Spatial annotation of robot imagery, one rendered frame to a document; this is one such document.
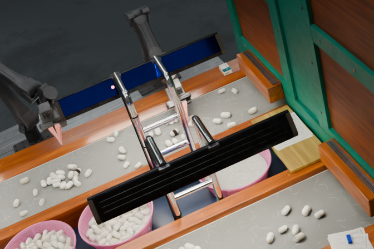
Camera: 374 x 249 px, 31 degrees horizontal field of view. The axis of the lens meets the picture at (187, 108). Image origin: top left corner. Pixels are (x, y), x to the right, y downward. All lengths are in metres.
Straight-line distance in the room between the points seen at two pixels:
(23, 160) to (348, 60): 1.43
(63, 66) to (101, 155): 2.32
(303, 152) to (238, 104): 0.45
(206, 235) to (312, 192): 0.37
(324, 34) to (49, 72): 3.20
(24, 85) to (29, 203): 0.47
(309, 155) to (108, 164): 0.77
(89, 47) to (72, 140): 2.32
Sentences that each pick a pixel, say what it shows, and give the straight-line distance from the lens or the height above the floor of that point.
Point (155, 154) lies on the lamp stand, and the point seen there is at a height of 1.12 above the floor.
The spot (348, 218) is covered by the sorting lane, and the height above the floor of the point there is 0.74.
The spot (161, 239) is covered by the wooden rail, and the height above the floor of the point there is 0.76.
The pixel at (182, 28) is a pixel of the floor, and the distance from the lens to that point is 4.80.
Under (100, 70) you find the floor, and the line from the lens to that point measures 4.64.
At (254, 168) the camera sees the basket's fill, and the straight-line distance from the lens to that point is 2.32.
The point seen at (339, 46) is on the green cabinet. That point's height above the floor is 1.27.
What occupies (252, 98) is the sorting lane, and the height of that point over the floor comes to 0.74.
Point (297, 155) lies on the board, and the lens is 2.27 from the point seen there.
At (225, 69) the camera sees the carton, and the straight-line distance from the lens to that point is 2.76.
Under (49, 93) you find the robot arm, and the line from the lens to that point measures 2.60.
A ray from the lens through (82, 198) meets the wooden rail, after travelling 2.42.
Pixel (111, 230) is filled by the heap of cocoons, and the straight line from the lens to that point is 2.30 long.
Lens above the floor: 2.28
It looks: 35 degrees down
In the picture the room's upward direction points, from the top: 18 degrees counter-clockwise
